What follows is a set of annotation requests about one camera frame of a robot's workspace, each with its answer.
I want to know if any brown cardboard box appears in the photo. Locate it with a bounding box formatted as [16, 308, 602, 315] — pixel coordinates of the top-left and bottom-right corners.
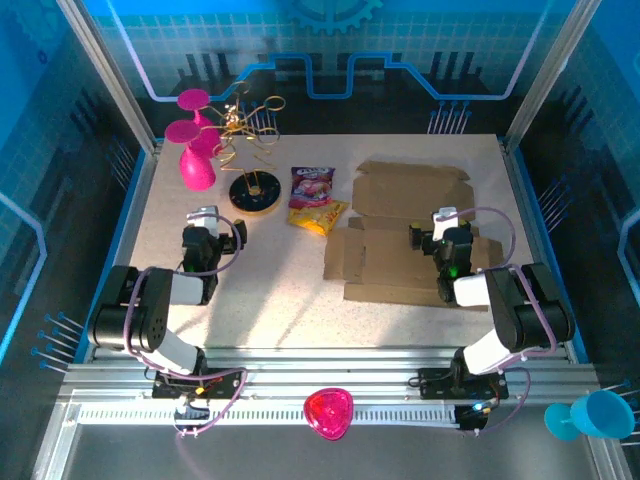
[322, 159, 504, 314]

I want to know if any yellow snack bag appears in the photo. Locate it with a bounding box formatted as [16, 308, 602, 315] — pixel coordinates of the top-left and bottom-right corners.
[287, 198, 350, 237]

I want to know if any magenta plastic goblet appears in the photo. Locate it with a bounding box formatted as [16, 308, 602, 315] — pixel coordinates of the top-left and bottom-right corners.
[176, 88, 225, 161]
[164, 119, 219, 193]

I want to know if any pink heart-shaped bowl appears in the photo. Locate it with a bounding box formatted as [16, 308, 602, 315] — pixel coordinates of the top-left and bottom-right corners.
[303, 387, 355, 442]

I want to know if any blue plastic goblet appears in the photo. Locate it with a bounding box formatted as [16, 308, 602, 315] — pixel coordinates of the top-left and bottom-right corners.
[543, 389, 636, 442]

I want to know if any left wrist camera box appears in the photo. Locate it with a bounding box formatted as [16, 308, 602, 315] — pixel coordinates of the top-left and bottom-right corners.
[186, 203, 222, 238]

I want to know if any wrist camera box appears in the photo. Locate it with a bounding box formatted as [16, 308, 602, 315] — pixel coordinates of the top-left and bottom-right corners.
[186, 203, 222, 238]
[431, 206, 459, 240]

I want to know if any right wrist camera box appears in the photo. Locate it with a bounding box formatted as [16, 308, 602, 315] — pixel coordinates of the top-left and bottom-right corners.
[431, 206, 459, 240]

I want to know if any gold wire rack black base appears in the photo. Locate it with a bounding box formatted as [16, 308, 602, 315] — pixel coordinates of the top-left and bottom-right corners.
[207, 79, 289, 218]

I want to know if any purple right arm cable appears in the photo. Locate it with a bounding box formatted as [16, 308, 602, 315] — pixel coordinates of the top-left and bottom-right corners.
[452, 206, 559, 436]

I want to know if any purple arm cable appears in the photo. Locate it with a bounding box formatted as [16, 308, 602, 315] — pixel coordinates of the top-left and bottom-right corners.
[452, 206, 559, 436]
[122, 212, 250, 439]

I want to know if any blue edged aluminium side rail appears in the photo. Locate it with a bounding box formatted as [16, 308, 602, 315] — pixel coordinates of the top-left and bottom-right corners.
[499, 134, 591, 364]
[74, 139, 166, 364]

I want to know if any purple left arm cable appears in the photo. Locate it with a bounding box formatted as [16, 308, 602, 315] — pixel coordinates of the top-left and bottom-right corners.
[122, 212, 250, 439]

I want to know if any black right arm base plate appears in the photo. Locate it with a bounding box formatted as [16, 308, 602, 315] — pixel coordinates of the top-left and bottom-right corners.
[417, 366, 510, 401]

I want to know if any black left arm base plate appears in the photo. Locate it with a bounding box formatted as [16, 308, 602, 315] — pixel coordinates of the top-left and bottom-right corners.
[151, 367, 246, 401]

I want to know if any aluminium frame beam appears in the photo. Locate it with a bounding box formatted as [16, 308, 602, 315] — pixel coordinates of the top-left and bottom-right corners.
[59, 347, 599, 401]

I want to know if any white slotted cable duct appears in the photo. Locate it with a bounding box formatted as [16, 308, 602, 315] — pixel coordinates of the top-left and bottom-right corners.
[77, 405, 459, 427]

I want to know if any aluminium frame post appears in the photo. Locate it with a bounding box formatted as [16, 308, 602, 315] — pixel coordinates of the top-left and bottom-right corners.
[55, 0, 164, 154]
[501, 0, 599, 151]

